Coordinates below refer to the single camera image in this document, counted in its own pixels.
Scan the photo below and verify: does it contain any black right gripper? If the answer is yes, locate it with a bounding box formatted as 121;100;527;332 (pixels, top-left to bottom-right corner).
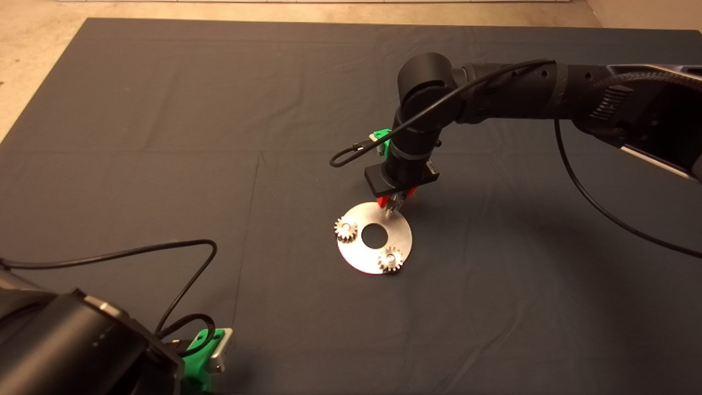
365;159;440;208

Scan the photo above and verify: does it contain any round metal carrier plate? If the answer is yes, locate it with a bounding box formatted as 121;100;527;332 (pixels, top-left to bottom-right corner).
337;201;413;275

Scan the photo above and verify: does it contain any dark grey table cloth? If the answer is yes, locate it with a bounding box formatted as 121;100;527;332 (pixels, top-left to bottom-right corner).
0;18;702;395

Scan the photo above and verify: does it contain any green right camera mount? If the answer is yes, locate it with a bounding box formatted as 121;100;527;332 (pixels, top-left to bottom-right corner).
371;129;393;157

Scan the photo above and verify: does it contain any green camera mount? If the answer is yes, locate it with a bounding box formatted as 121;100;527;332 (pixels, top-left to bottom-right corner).
371;129;393;157
181;328;225;393

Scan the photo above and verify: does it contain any thin black camera cable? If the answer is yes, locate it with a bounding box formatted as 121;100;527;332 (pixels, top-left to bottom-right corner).
0;239;218;357
330;59;554;168

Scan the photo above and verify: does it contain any thin black hanging cable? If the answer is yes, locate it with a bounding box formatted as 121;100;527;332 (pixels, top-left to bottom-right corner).
554;118;702;258

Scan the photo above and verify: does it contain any green left camera mount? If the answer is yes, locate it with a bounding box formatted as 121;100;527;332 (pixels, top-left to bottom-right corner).
181;328;225;393

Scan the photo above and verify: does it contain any black braided cable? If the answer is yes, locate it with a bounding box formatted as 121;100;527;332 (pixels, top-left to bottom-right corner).
590;70;702;102

